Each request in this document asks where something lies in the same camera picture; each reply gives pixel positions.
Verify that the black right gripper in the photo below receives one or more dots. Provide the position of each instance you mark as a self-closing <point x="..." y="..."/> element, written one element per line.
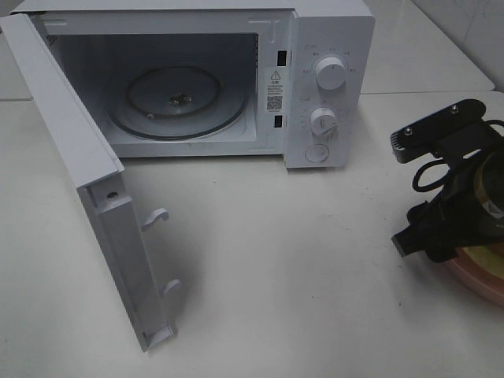
<point x="468" y="211"/>

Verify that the pink plate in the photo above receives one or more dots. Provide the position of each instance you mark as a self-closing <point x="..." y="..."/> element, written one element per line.
<point x="476" y="279"/>

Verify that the round white door button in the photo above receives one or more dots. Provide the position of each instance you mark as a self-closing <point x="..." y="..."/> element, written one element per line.
<point x="317" y="153"/>

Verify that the white microwave knob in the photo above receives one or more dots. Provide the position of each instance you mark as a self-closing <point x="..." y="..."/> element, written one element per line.
<point x="331" y="72"/>
<point x="323" y="121"/>

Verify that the sandwich on plate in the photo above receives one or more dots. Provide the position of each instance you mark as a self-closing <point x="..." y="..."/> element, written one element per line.
<point x="489" y="258"/>

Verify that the glass microwave turntable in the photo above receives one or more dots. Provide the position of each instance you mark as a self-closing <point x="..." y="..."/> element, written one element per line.
<point x="177" y="102"/>

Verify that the white microwave oven body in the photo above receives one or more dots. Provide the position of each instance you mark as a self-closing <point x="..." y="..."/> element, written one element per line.
<point x="270" y="46"/>

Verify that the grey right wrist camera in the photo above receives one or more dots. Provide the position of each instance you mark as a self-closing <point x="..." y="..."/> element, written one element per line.
<point x="420" y="137"/>

